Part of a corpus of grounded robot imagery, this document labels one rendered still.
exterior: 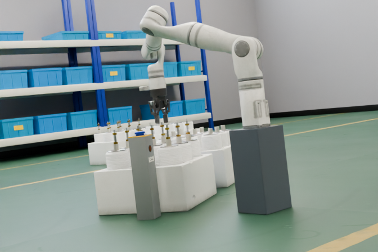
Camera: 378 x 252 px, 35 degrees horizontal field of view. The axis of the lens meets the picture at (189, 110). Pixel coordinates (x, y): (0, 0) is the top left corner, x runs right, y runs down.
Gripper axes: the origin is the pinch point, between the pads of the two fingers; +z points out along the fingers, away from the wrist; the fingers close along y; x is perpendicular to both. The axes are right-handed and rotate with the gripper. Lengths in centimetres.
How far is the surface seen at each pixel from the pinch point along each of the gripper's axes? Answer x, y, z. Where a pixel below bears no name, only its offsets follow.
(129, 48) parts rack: 338, 466, -94
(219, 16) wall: 289, 662, -144
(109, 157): 8.2, -29.9, 11.9
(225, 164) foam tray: -15.0, 27.2, 24.5
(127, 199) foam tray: 0.3, -31.8, 29.1
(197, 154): -15.7, 0.4, 16.2
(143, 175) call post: -16.2, -42.0, 18.5
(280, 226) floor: -72, -51, 36
